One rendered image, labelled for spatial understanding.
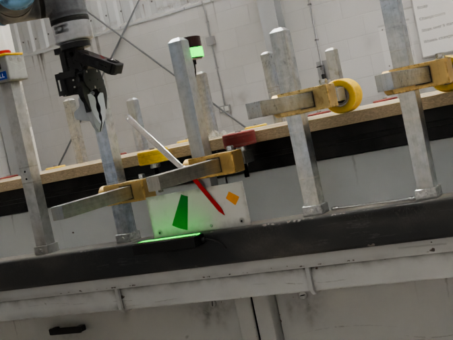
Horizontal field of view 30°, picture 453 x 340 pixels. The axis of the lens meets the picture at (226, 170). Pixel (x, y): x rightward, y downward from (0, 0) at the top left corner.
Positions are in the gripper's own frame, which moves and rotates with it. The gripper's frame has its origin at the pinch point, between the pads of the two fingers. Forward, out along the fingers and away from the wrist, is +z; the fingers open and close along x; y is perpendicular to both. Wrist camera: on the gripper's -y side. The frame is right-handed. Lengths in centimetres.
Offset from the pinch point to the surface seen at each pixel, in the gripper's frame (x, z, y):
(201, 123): -7.6, 4.4, -22.2
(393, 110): -24, 10, -62
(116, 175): -6.1, 12.4, 2.8
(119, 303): -7.7, 44.0, 11.5
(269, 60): -115, -13, 5
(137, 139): -115, 4, 66
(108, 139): -6.0, 3.3, 3.0
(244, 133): -17.5, 8.8, -27.4
